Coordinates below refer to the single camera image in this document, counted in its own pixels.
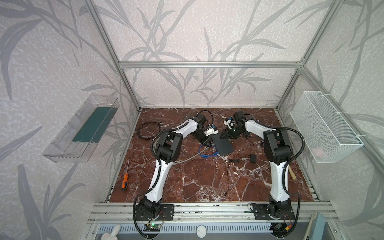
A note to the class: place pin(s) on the right circuit board with wires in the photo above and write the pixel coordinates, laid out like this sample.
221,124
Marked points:
280,229

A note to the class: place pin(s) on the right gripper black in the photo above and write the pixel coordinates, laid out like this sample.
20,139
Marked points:
231,131

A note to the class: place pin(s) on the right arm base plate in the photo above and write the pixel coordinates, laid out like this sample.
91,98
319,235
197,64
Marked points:
261,212

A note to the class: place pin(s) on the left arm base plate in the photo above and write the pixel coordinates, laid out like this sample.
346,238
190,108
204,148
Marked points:
165,212

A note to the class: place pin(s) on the orange handled screwdriver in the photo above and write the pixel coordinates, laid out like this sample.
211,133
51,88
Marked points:
125,178

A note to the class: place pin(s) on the wooden handled tool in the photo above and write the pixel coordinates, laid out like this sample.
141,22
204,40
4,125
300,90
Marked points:
292,174

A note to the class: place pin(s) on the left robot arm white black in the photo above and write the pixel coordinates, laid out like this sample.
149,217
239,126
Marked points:
165,148

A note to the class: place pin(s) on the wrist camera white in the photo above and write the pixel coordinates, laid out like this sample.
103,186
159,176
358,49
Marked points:
230,123
210,130

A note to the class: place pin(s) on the clear plastic wall bin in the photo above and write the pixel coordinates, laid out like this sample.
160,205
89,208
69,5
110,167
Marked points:
79,138

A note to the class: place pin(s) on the green lit circuit board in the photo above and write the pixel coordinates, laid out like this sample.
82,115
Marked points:
152,227

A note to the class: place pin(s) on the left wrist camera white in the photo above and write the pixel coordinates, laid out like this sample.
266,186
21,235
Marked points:
210,130

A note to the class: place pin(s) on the white wire mesh basket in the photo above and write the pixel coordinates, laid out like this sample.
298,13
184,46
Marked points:
323,126

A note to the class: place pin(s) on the white plush toy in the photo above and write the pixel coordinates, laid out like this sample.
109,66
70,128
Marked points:
113,234

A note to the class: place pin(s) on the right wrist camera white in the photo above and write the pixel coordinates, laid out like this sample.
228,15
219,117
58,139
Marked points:
230,123

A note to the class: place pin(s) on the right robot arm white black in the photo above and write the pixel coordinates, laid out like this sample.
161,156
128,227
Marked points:
283,205

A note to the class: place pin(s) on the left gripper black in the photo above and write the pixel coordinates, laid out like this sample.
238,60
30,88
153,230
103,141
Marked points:
205,139

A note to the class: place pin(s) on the round white gauge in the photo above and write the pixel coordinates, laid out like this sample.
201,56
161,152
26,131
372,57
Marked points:
201,231

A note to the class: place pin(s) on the black power adapter with cord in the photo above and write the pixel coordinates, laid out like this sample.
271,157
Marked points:
241,172

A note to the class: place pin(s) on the grey blue panel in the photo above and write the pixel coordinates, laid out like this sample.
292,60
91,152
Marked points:
316,226

